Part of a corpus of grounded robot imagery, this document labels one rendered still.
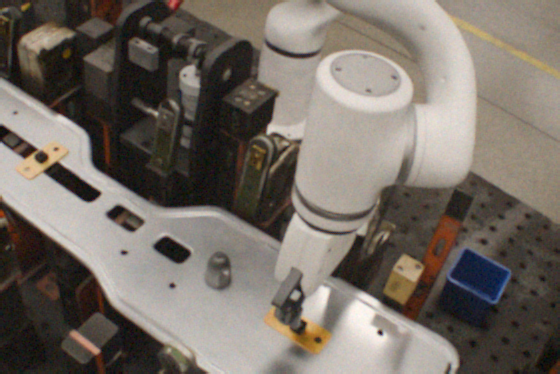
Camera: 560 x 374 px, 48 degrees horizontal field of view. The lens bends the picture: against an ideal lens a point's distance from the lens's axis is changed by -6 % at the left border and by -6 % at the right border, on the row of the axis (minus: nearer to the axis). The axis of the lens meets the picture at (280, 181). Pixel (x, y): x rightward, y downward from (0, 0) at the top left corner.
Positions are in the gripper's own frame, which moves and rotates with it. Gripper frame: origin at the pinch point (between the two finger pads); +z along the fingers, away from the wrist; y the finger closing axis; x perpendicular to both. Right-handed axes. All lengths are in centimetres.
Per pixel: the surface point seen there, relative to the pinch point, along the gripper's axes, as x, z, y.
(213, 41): -73, 39, -80
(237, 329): -5.8, 7.8, 5.2
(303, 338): 1.5, 7.5, 1.4
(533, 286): 28, 38, -56
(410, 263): 7.9, 1.4, -12.8
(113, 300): -20.7, 8.1, 11.6
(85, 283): -34.5, 24.4, 4.9
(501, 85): -15, 111, -236
